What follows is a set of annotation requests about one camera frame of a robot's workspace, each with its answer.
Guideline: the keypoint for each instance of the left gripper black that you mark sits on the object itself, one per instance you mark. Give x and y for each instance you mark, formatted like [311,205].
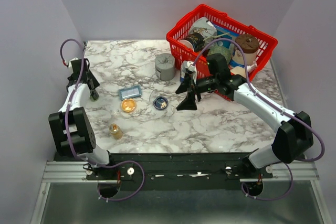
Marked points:
[91,76]

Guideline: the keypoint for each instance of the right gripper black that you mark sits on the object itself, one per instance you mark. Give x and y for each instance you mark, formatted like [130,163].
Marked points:
[188,103]

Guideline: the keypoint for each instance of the dark blue round dish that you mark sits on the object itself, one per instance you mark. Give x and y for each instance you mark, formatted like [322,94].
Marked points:
[162,99]

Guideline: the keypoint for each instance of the clear foil seal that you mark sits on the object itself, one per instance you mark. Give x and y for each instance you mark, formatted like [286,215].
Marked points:
[153,95]

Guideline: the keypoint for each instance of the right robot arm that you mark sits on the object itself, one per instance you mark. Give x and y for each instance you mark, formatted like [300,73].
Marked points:
[293,136]

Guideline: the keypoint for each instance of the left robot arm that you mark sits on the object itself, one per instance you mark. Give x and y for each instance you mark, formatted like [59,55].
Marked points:
[70,127]

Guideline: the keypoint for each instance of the red bull can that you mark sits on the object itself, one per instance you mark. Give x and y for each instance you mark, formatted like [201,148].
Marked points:
[182,75]

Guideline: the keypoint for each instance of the light blue rectangular tray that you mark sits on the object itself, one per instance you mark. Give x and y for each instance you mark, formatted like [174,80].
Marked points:
[130,92]

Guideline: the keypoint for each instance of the orange round dish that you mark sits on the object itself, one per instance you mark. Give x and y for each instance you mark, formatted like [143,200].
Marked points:
[128,105]

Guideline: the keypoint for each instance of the grey toilet paper roll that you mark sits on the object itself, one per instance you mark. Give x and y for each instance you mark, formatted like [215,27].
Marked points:
[165,66]

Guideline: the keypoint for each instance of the amber pill bottle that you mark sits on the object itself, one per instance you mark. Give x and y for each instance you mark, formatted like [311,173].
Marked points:
[115,131]

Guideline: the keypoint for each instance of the beige egg shaped ball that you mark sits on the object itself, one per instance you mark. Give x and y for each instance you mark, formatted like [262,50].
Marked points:
[239,70]

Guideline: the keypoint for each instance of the green melon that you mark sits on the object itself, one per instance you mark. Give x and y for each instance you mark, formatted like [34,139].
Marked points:
[221,50]

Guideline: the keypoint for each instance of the red shopping basket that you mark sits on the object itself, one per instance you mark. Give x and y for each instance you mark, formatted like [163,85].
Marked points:
[181,53]

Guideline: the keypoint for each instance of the white pump bottle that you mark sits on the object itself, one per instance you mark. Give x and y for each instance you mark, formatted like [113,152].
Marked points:
[252,67]

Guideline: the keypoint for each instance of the grey printed pouch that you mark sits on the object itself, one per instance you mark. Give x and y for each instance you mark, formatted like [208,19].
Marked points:
[204,27]

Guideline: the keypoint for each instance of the blue box in basket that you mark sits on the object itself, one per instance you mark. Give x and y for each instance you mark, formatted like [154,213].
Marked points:
[225,33]

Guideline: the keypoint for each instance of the brown lid white tub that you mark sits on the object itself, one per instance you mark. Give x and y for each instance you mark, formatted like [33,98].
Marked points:
[250,45]

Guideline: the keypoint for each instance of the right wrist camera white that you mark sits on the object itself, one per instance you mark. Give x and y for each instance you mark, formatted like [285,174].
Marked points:
[192,69]

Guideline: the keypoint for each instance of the aluminium rail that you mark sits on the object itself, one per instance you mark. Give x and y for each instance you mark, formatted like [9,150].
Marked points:
[73,172]

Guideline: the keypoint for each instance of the black table front frame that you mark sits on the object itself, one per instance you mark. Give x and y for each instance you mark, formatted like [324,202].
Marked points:
[174,171]

